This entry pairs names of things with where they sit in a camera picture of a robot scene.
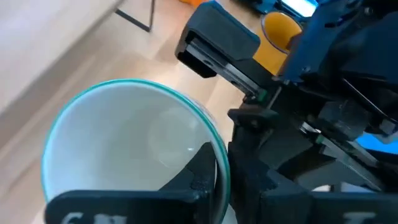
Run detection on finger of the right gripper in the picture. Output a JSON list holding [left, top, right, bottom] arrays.
[[279, 0, 353, 85]]

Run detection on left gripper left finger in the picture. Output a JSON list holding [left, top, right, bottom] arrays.
[[45, 141, 217, 224]]

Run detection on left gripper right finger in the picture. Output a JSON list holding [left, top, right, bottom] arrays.
[[226, 105, 398, 224]]

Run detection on orange mug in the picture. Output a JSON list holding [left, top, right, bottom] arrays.
[[178, 0, 208, 7]]

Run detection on amber yellow mug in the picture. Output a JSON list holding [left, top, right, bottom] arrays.
[[252, 11, 304, 76]]

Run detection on blue patterned mug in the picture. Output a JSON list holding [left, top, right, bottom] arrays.
[[40, 78, 233, 224]]

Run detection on white box blue print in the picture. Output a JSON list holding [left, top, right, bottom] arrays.
[[278, 0, 320, 18]]

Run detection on wooden shelf black metal legs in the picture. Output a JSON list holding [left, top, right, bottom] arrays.
[[0, 0, 156, 114]]

